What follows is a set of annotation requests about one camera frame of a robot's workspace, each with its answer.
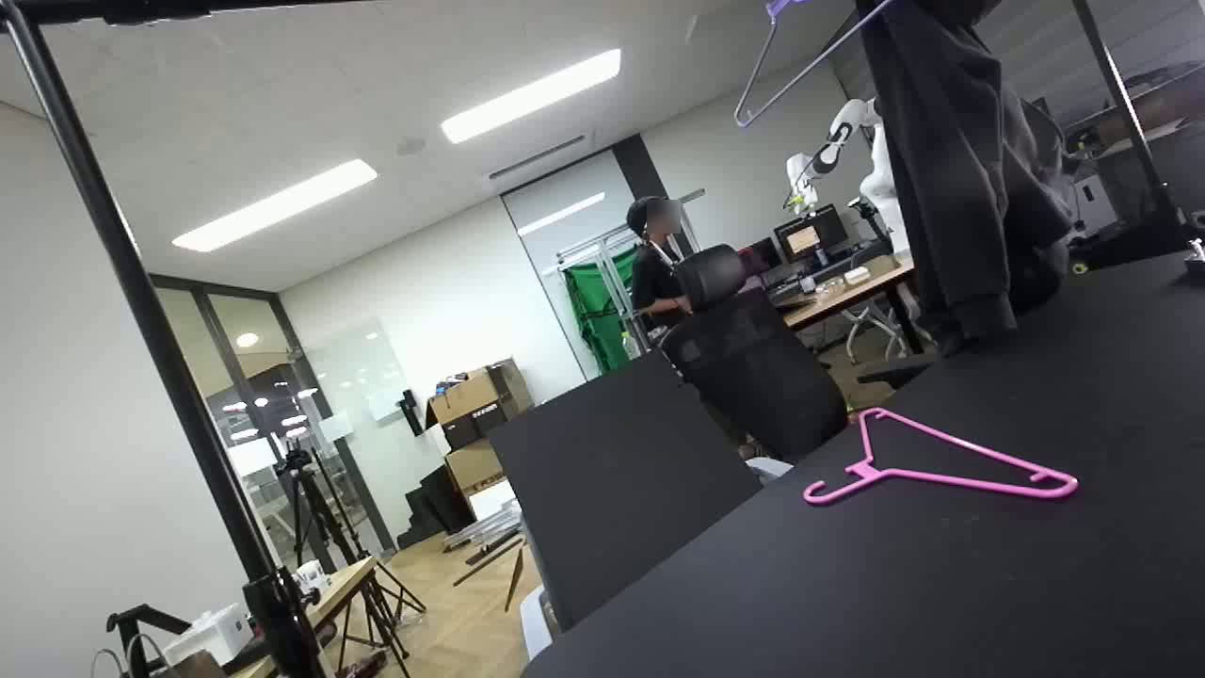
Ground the pink plastic clothes hanger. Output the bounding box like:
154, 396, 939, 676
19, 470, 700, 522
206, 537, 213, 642
801, 403, 1086, 510

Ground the black metal clothes rack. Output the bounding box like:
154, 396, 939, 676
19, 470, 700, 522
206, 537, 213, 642
0, 0, 1198, 678

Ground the seated person in dark shirt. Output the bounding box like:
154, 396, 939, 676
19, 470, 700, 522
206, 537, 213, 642
623, 195, 692, 334

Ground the large cardboard box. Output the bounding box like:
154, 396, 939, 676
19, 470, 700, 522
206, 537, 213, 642
425, 356, 538, 442

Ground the black flat panel board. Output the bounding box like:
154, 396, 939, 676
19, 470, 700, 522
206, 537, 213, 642
488, 356, 764, 632

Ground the small cardboard box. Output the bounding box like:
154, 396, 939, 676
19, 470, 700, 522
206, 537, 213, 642
446, 436, 510, 496

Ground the black desktop monitor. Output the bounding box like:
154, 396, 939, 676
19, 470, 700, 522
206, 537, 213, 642
774, 203, 855, 275

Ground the wooden office desk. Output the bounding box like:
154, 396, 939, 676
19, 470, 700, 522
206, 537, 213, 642
780, 255, 919, 331

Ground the rectangular ceiling light panel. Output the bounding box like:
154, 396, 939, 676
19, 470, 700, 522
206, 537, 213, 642
436, 44, 624, 147
169, 156, 381, 255

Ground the small wooden table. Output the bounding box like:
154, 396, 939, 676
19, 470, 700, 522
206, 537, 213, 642
297, 558, 381, 632

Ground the black hanging garment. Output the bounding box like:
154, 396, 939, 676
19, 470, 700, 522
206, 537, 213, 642
855, 0, 1078, 356

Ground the white plastic box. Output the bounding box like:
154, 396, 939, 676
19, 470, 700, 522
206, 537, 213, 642
164, 599, 257, 670

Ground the aluminium frame stand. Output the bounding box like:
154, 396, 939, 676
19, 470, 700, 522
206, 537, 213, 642
550, 224, 661, 381

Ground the black camera tripod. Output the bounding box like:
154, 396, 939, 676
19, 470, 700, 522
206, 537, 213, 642
268, 445, 431, 678

